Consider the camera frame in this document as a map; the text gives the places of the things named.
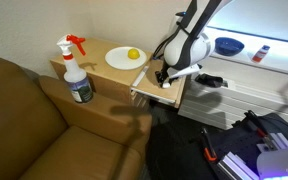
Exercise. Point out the black mounting board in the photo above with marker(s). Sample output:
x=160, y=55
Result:
x=272, y=123

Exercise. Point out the orange white pill bottle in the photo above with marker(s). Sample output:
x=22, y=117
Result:
x=261, y=53

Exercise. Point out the dark blue bowl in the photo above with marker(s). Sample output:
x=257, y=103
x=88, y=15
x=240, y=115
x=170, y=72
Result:
x=228, y=46

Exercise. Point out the black red clamp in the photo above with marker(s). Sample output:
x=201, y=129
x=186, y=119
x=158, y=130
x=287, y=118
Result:
x=260, y=129

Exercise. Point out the aluminium extrusion rails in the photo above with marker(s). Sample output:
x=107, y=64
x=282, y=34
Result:
x=238, y=157

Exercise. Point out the white spray bottle red trigger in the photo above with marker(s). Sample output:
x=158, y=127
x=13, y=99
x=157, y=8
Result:
x=75, y=76

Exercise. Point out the open wooden drawer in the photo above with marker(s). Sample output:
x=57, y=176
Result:
x=149, y=87

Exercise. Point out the black orange clamp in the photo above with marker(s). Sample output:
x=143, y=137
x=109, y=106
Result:
x=209, y=151

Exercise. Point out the wooden nightstand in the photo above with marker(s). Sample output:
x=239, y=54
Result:
x=103, y=78

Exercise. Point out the white round plate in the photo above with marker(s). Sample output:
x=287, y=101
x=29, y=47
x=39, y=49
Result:
x=118, y=58

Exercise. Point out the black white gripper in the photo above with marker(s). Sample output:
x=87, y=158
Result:
x=168, y=72

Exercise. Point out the brown leather sofa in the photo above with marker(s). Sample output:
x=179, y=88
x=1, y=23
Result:
x=46, y=135

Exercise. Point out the yellow lemon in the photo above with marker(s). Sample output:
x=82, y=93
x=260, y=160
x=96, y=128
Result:
x=133, y=53

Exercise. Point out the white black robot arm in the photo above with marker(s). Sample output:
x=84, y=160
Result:
x=188, y=43

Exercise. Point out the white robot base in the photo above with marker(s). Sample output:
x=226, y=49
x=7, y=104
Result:
x=273, y=165

